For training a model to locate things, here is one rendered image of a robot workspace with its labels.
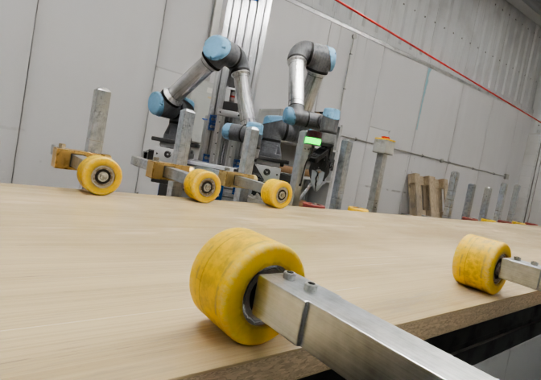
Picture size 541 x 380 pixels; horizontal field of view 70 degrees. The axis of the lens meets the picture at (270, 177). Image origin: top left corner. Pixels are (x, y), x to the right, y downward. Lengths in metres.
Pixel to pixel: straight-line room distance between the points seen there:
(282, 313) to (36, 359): 0.15
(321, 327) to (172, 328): 0.13
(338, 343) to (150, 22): 3.89
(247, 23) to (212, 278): 2.14
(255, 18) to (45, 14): 2.03
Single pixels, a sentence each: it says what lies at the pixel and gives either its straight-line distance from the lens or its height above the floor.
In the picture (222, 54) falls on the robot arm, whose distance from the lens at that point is 1.82.
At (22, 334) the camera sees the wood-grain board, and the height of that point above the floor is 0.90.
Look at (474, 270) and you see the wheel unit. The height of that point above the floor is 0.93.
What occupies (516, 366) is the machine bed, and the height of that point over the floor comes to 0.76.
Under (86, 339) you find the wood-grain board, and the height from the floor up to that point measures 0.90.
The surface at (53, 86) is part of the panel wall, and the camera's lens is 3.81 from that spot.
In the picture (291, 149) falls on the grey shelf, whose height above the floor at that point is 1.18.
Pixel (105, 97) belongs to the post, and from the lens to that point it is 1.12.
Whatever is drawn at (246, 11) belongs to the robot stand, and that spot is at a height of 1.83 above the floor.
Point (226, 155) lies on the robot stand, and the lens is 2.19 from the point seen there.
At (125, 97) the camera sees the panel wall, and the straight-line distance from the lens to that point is 3.89.
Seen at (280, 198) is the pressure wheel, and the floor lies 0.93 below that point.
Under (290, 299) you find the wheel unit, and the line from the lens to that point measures 0.26.
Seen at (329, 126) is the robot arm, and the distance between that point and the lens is 1.69.
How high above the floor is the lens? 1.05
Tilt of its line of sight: 3 degrees down
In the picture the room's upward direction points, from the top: 10 degrees clockwise
